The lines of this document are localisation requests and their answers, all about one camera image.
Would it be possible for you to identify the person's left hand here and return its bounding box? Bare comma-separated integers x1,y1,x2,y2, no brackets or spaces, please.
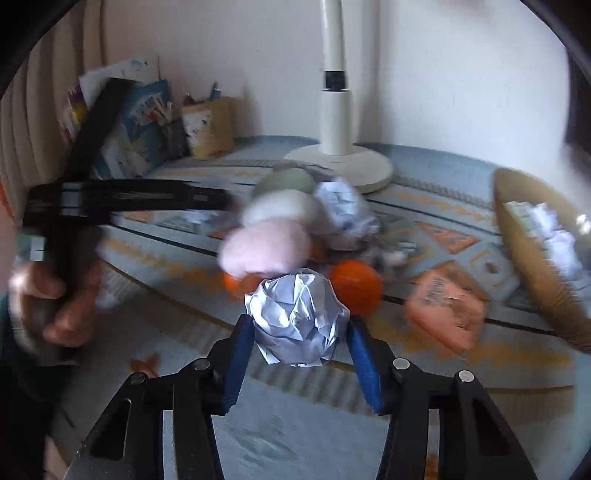
11,261,105,347

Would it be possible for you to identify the crumpled paper by lamp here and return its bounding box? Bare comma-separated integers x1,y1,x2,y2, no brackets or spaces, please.
376,240,419,273

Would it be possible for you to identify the white paper ball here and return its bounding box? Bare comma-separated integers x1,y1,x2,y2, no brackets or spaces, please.
508,203,587,282
314,179,382,252
245,272,352,367

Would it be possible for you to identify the orange ball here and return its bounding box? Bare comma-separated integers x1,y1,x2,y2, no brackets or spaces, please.
330,261,384,315

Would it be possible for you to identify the person's left forearm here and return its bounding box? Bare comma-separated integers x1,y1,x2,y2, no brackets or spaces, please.
0,295,79,480

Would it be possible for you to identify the beige curtain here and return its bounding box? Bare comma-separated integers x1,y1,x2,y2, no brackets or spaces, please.
0,28,107,199

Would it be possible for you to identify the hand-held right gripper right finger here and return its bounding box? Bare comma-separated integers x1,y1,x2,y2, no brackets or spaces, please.
348,315,539,480

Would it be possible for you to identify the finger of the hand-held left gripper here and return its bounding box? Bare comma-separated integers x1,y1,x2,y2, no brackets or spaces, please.
88,179,237,217

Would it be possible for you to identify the tan cardboard pen holder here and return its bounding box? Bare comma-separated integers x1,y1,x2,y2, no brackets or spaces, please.
181,98,235,160

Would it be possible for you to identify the pastel pompom plush toy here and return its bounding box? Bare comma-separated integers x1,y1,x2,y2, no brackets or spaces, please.
219,168,324,280

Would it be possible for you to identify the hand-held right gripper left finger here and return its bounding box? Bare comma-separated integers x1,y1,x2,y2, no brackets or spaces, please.
65,314,257,480

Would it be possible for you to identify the orange snack packet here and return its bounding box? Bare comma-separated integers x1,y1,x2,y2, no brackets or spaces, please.
404,270,489,354

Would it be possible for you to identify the patterned woven mat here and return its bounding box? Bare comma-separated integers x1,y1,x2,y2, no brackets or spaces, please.
51,134,591,480

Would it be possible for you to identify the black mesh pen holder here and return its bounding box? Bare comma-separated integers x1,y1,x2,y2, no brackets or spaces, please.
159,117,188,158

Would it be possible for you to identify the brown woven basket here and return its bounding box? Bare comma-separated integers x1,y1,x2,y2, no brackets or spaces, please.
493,168,591,354

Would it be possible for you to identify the black monitor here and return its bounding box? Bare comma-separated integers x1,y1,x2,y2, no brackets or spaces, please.
566,46,591,153

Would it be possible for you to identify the row of upright books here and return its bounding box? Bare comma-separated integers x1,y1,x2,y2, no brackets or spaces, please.
67,55,174,178

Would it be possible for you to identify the white desk lamp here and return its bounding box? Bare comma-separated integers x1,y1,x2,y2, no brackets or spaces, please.
283,0,394,195

